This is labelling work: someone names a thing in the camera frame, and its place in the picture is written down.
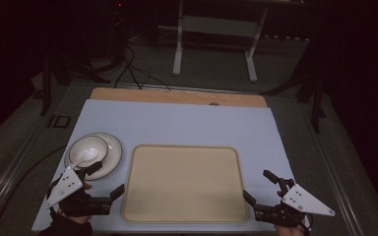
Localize black floor socket box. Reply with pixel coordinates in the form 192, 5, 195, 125
49, 114, 72, 129

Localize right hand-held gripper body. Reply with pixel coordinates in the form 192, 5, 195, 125
253, 178, 337, 228

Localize person's left hand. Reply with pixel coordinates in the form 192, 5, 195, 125
58, 182, 94, 226

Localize thin black floor cable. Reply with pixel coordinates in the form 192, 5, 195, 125
0, 145, 67, 234

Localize black floor cables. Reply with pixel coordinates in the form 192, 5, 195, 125
112, 43, 172, 91

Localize white bowl with dark rim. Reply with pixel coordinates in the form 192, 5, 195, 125
68, 135, 109, 169

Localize person's right hand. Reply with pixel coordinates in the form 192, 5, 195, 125
274, 190, 307, 236

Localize white ceramic spoon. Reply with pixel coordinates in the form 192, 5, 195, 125
70, 147, 101, 169

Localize metal floor rail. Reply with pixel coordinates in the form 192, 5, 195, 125
0, 112, 52, 227
303, 102, 366, 236

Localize white metal stand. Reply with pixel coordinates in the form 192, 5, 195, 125
172, 0, 271, 84

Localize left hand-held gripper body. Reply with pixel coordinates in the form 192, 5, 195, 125
43, 166, 113, 217

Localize beige tray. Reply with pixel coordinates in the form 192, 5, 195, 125
120, 144, 251, 225

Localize light blue table mat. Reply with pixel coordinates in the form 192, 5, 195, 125
31, 98, 297, 234

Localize white plate with dark rim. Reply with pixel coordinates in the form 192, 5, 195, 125
64, 131, 123, 182

